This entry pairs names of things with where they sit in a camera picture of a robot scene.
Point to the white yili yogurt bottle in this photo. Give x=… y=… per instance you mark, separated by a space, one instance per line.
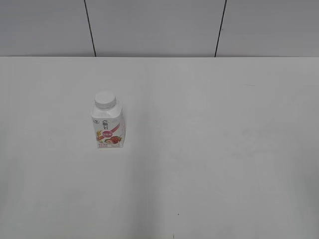
x=109 y=126

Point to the white screw cap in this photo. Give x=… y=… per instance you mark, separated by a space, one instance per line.
x=105 y=100

